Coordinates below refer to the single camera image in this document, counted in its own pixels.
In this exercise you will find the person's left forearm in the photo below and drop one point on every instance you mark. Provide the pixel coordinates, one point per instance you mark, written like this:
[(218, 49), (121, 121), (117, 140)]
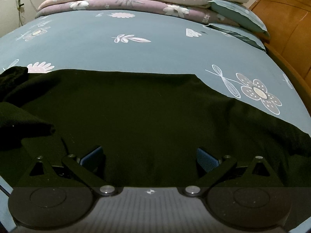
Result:
[(14, 77)]

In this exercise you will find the flat teal pillow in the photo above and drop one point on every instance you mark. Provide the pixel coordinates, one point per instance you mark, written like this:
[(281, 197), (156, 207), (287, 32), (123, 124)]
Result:
[(238, 35)]

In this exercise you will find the plump teal pillow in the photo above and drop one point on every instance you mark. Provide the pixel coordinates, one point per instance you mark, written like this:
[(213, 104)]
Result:
[(240, 17)]

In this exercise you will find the wooden headboard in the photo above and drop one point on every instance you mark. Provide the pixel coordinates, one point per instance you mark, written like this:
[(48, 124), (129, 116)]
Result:
[(286, 24)]

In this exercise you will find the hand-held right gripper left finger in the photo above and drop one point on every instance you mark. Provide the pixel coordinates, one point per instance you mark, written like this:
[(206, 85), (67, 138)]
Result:
[(91, 157)]

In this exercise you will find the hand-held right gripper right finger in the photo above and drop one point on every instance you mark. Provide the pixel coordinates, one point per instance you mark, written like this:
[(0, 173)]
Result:
[(206, 160)]

